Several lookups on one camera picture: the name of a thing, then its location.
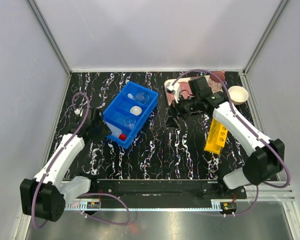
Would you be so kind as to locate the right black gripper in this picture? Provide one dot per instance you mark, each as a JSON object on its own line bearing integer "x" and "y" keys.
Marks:
{"x": 175, "y": 109}

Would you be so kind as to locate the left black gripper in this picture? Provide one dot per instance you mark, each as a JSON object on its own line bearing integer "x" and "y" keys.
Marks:
{"x": 105, "y": 131}

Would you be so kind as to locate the white wash bottle red cap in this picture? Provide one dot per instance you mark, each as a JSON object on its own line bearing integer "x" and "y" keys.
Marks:
{"x": 116, "y": 132}

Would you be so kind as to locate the small glass beaker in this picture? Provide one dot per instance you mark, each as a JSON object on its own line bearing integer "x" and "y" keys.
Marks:
{"x": 130, "y": 122}

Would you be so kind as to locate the small white dish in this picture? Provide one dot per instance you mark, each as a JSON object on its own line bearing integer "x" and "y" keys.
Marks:
{"x": 136, "y": 110}

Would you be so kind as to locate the glass flask with stopper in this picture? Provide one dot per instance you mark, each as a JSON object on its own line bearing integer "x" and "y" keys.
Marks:
{"x": 141, "y": 97}

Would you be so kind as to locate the blue compartment bin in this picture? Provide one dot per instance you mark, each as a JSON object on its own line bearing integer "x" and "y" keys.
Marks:
{"x": 119, "y": 109}

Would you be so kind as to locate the yellow test tube rack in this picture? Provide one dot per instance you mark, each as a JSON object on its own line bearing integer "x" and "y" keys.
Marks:
{"x": 216, "y": 138}

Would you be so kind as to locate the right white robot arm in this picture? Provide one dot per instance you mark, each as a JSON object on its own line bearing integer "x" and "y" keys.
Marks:
{"x": 265, "y": 156}

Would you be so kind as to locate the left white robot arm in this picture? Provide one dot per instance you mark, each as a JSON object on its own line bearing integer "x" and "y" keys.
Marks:
{"x": 45, "y": 196}

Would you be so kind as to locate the strawberry print tray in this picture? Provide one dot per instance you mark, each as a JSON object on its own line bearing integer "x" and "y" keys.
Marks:
{"x": 205, "y": 77}

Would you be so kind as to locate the pink polka dot plate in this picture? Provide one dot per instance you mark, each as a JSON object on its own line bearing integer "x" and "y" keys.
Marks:
{"x": 185, "y": 90}

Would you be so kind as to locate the pink ghost print mug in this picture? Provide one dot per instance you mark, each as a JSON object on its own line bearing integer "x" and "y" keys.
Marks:
{"x": 216, "y": 80}

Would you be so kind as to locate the white ceramic bowl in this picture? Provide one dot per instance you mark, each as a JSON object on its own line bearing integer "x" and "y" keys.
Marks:
{"x": 238, "y": 95}

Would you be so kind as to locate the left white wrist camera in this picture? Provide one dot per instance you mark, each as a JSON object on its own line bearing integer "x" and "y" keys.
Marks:
{"x": 77, "y": 111}

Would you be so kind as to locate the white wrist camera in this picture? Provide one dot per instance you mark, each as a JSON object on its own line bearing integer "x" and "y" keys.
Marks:
{"x": 77, "y": 111}
{"x": 173, "y": 92}

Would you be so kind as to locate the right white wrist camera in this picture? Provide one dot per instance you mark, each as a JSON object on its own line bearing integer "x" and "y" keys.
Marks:
{"x": 173, "y": 92}

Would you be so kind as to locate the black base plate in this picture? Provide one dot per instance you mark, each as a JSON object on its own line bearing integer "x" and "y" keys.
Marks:
{"x": 157, "y": 195}

